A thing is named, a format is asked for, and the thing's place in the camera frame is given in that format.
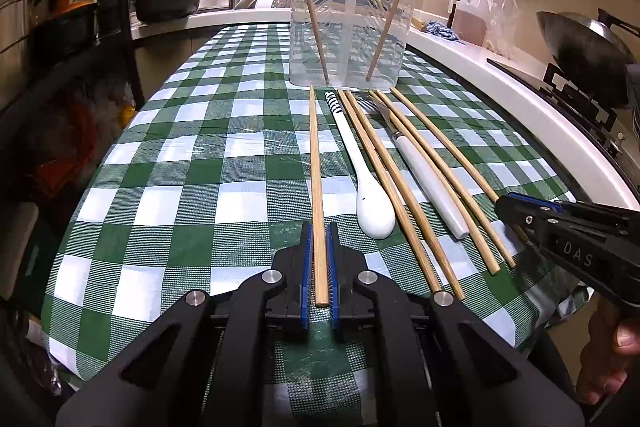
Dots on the blue cloth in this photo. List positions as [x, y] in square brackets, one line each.
[442, 32]

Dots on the person's right hand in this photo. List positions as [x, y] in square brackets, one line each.
[607, 357]

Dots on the black wok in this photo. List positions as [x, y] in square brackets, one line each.
[585, 44]

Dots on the green checked tablecloth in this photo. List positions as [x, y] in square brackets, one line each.
[200, 157]

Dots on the black pot with orange rim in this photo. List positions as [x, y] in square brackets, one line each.
[70, 22]

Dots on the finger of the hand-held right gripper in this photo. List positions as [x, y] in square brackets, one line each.
[537, 203]
[527, 219]

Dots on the clear plastic utensil container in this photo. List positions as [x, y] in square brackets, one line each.
[345, 57]

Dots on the clear plastic bottle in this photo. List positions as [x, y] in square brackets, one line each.
[505, 27]

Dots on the red plastic bag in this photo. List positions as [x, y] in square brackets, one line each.
[70, 147]

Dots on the gas stove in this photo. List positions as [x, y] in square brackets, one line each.
[575, 97]

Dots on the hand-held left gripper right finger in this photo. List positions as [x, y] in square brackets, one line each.
[334, 267]

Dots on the black frying pan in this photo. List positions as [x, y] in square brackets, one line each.
[167, 2]

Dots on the black shelf rack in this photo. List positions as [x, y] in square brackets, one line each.
[127, 32]

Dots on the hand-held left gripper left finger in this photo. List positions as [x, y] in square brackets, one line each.
[306, 267]

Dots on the curved wooden chopstick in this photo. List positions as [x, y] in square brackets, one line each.
[487, 259]

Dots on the cooking oil jug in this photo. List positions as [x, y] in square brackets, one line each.
[472, 19]

